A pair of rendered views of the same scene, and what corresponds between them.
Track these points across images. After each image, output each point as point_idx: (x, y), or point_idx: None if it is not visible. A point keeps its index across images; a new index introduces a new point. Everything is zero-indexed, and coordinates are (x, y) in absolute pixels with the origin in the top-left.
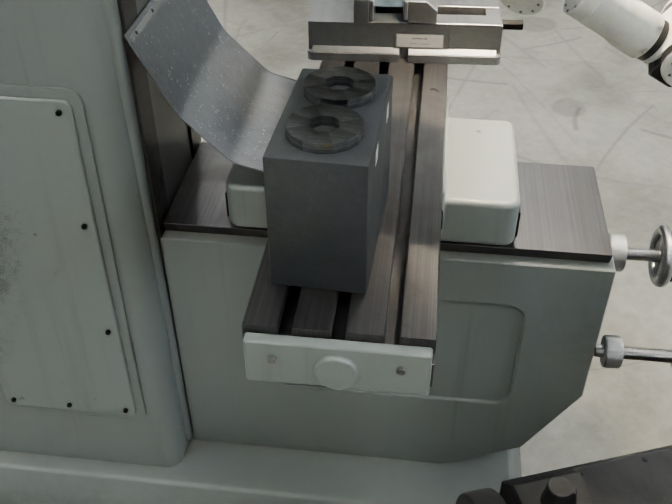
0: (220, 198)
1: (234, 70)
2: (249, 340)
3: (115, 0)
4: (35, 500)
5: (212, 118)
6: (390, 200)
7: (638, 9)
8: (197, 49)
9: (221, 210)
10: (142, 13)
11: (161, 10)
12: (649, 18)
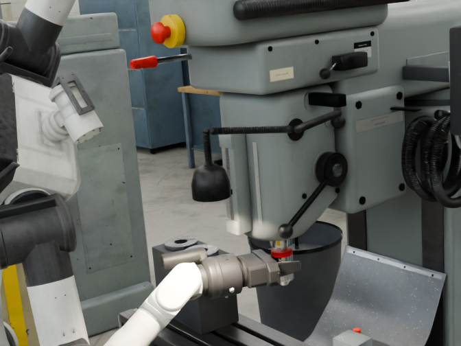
0: None
1: (391, 342)
2: None
3: (347, 226)
4: None
5: (338, 320)
6: (196, 334)
7: (119, 329)
8: (387, 305)
9: None
10: (370, 252)
11: (385, 266)
12: (110, 337)
